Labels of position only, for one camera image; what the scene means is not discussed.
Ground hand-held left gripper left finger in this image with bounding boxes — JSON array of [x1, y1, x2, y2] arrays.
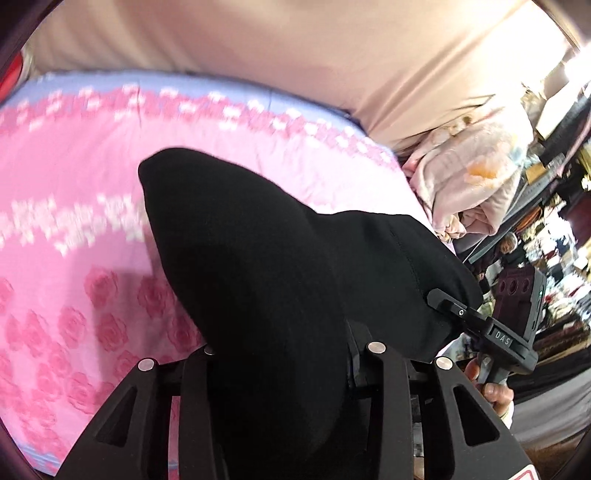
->
[[55, 344, 232, 480]]

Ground person's right hand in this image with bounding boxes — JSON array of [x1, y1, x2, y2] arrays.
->
[[464, 357, 516, 418]]

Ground black pants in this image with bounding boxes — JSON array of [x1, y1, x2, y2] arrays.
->
[[137, 148, 485, 480]]

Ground pale pink blanket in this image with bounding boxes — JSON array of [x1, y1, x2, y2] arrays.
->
[[402, 106, 527, 241]]

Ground beige cloth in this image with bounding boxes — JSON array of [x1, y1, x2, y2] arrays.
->
[[28, 0, 578, 153]]

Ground cardboard box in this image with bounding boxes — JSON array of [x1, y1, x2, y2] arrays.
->
[[536, 82, 591, 140]]

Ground pink floral bedsheet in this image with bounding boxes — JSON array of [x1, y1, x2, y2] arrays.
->
[[0, 69, 458, 476]]

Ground cluttered shelves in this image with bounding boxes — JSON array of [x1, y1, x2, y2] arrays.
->
[[462, 78, 591, 365]]

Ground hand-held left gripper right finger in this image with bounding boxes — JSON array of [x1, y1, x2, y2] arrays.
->
[[346, 323, 532, 480]]

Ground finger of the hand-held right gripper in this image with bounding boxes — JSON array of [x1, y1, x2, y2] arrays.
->
[[426, 288, 491, 334]]

